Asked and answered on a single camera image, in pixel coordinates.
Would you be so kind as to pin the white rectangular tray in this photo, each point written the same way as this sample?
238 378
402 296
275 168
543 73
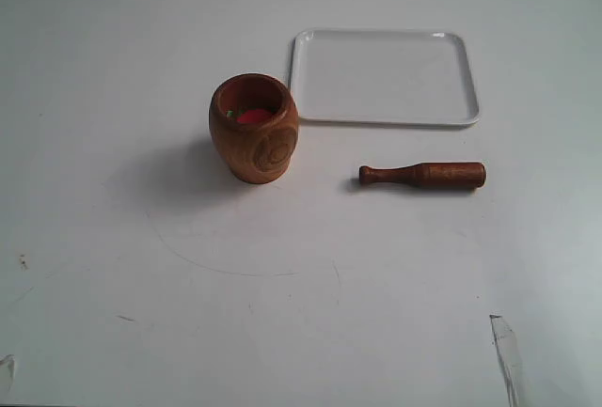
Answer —
397 78

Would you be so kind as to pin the brown wooden pestle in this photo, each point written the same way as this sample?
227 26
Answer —
443 176

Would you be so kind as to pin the clear tape strip right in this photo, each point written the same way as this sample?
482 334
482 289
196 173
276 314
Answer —
509 358

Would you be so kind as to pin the red object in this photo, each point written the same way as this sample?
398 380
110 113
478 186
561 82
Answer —
254 116

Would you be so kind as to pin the wooden mortar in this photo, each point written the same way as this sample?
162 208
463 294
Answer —
254 153

